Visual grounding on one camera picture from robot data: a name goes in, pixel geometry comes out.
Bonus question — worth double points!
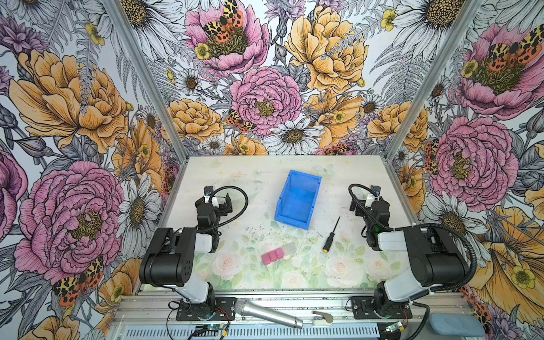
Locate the left green circuit board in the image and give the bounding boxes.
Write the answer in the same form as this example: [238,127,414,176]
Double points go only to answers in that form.
[194,324,229,337]

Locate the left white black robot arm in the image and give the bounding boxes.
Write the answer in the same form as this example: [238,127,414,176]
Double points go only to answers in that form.
[139,186,232,320]

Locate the blue grey cushion pad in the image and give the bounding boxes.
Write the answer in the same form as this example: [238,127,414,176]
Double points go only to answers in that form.
[429,313,485,337]

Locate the right green circuit board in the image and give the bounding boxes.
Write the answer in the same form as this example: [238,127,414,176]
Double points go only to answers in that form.
[385,321,405,332]

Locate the green circuit board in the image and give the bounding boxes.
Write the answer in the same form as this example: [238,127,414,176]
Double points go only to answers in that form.
[194,324,229,337]
[385,321,405,332]

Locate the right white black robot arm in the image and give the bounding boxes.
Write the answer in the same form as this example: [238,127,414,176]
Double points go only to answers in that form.
[348,184,477,318]

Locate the blue plastic bin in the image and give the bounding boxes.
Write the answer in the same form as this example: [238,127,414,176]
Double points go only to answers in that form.
[274,170,322,230]

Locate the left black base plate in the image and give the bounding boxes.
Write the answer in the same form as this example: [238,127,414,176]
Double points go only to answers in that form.
[175,297,237,322]

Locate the left black corrugated cable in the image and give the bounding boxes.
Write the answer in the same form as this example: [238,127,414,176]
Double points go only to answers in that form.
[197,186,249,233]

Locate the right black corrugated cable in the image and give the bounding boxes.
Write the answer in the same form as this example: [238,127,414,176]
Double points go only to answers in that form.
[348,183,477,293]

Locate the black handled screwdriver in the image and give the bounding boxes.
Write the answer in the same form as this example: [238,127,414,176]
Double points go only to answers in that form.
[322,217,341,253]

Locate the pink translucent block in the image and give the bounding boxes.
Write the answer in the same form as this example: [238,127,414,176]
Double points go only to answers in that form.
[262,242,297,266]

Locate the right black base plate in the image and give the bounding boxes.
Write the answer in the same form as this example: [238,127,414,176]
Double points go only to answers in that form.
[349,296,413,320]

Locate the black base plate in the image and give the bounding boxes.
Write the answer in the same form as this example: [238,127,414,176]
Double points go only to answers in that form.
[349,296,413,320]
[175,297,237,322]

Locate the beige latch handle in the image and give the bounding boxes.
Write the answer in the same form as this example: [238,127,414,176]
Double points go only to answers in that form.
[313,310,334,327]

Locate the black corrugated cable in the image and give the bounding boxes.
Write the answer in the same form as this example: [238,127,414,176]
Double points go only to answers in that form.
[348,183,477,293]
[197,186,249,233]

